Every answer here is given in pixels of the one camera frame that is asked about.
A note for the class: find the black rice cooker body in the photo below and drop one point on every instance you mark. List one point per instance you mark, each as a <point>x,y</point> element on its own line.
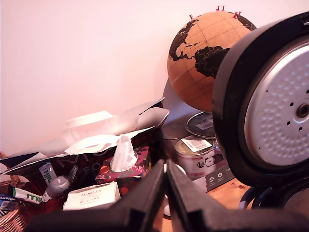
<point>260,198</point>

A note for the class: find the black rice cooker lid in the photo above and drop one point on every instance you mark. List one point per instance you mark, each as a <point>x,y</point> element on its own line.
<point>231,101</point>

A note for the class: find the floral tissue box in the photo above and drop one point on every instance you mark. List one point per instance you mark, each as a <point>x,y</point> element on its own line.
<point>141,162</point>

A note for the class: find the dark box with white icons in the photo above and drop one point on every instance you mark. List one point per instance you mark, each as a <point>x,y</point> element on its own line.
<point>218,180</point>

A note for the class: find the white tin can with barcode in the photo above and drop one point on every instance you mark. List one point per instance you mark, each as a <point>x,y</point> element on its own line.
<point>193,157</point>

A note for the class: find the white tissue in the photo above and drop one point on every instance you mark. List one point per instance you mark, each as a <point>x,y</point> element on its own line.
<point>124,154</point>

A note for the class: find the white Porlex box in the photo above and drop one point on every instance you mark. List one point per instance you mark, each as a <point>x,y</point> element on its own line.
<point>94,195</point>

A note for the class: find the dull metal tin can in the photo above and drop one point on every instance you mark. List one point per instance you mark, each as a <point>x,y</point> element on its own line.
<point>172,130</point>

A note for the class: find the white paper sheet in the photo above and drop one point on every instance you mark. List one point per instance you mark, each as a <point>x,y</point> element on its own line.
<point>89,143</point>

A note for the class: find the tin can with grey lid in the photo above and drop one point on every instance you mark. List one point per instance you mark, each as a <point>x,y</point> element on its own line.
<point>201,124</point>

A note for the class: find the dark shopping bag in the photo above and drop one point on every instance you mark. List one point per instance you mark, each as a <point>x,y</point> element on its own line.
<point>147,116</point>

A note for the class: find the grey capped bottle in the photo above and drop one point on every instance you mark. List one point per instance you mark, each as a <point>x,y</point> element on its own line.
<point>56,187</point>

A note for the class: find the white green milk tube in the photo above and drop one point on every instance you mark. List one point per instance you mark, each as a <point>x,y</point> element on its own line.
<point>48,174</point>
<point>26,195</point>

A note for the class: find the cork globe with black continents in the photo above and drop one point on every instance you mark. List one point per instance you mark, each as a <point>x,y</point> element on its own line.
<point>193,79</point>

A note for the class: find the wicker basket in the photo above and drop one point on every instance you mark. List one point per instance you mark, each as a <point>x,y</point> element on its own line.
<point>12,220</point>

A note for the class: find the blue packet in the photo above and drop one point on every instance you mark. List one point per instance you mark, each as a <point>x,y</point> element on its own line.
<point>7,203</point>

